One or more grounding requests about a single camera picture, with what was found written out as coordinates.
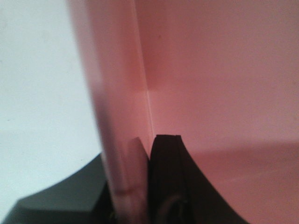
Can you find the pink plastic box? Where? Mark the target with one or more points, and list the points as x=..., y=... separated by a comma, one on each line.
x=222, y=74

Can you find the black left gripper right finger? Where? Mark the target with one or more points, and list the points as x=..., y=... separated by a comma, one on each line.
x=179, y=193

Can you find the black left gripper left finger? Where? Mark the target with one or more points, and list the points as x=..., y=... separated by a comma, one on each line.
x=82, y=198

